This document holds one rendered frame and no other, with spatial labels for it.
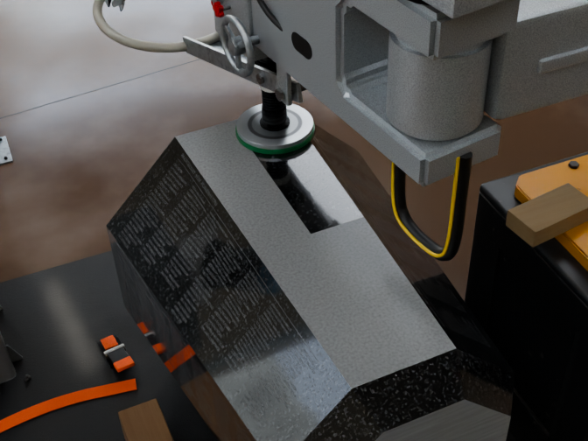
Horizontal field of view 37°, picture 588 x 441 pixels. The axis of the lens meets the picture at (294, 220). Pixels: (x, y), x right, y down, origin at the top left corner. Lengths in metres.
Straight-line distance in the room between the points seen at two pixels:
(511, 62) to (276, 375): 0.82
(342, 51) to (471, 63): 0.31
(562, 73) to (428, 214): 1.76
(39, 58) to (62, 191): 1.12
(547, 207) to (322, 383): 0.76
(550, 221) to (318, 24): 0.77
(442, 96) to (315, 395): 0.67
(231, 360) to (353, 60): 0.73
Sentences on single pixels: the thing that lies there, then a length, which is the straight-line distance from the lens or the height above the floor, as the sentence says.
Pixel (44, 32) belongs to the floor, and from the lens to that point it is 4.93.
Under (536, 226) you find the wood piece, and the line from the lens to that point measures 2.21.
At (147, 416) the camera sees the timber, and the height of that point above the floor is 0.13.
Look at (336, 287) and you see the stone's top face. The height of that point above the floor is 0.83.
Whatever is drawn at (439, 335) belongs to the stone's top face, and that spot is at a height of 0.83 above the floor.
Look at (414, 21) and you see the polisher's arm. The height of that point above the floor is 1.51.
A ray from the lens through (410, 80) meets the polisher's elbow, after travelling 1.65.
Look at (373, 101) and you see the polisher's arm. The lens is 1.83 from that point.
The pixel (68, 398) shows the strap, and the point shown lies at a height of 0.02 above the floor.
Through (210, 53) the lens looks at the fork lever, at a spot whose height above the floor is 0.97.
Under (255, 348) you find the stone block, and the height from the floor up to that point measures 0.73.
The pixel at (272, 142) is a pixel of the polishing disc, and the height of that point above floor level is 0.85.
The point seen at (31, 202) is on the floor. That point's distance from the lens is 3.74.
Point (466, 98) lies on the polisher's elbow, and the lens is 1.68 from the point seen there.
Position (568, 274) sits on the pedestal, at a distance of 2.23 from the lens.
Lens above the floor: 2.25
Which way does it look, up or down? 41 degrees down
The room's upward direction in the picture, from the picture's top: 2 degrees counter-clockwise
